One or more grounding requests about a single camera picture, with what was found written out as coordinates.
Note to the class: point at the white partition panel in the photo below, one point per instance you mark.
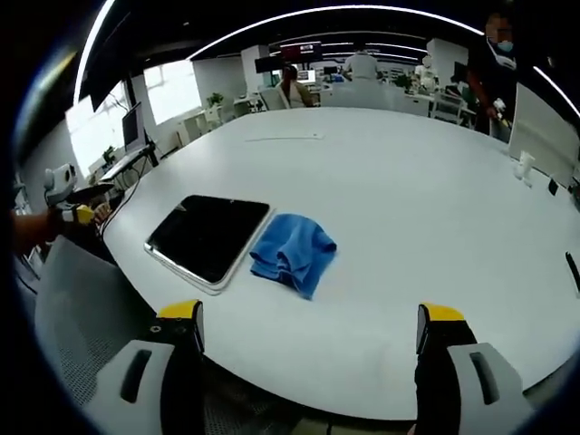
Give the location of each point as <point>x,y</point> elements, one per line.
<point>541,136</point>

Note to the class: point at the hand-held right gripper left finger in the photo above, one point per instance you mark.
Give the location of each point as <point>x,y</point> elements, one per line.
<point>149,376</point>

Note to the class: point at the wall screen with red banner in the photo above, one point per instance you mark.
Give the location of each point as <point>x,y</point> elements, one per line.
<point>301,49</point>

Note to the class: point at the blue cleaning cloth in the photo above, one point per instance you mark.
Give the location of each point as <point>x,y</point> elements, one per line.
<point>292,256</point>

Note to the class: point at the white office chair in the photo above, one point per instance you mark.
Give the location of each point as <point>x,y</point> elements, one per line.
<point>271,99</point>

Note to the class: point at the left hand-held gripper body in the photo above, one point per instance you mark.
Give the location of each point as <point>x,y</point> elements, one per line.
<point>60,185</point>

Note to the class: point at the potted green plant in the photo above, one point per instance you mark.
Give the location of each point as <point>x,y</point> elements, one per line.
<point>215,100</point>

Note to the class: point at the grey mesh office chair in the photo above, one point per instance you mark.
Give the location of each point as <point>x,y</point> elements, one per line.
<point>86,312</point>

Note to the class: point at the black tablet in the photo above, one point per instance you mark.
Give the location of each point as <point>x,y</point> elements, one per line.
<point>209,240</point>

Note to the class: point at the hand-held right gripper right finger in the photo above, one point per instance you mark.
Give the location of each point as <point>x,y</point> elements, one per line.
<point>466,376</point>

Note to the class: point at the small black object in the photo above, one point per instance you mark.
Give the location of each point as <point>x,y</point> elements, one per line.
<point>553,186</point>

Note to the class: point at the white paper cup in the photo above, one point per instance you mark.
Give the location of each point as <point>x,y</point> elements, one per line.
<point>525,167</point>

